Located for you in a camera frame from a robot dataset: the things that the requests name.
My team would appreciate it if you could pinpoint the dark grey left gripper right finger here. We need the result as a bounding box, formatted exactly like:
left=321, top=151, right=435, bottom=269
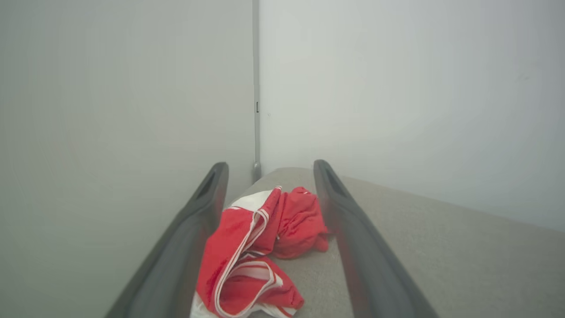
left=313, top=159, right=438, bottom=318

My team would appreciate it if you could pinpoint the red and white jersey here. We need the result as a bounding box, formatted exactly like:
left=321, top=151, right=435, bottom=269
left=190, top=186, right=331, bottom=318

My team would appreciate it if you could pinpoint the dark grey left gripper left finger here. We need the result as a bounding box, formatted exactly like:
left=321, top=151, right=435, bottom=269
left=105, top=162, right=230, bottom=318

